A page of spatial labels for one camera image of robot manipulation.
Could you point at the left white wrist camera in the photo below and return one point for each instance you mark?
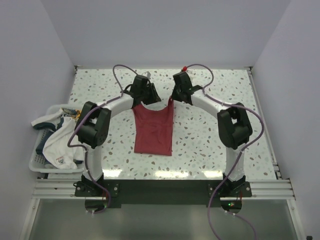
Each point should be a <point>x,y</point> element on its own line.
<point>147,74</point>

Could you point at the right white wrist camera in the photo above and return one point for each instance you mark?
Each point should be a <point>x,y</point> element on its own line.
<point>188,72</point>

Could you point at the colourful printed garment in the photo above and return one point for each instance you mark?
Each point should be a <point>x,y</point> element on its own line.
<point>72,113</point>

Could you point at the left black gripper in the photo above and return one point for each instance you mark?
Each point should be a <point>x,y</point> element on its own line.
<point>154,97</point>

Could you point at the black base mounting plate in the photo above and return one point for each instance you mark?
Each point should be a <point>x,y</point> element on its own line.
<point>115,193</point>

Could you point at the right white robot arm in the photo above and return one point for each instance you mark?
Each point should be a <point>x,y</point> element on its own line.
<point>234,127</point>

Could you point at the white plastic laundry basket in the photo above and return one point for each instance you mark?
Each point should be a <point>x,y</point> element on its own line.
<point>37,160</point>

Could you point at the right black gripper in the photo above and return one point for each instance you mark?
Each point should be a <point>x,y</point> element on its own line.
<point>174,97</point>

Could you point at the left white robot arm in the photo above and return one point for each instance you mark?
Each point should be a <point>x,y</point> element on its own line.
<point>93,124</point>

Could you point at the white navy tank top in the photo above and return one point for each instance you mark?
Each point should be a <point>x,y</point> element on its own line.
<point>62,145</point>

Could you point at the red tank top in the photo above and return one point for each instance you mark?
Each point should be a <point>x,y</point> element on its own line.
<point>154,130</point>

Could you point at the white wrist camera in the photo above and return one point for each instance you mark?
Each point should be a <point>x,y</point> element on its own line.
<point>188,72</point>
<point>147,74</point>

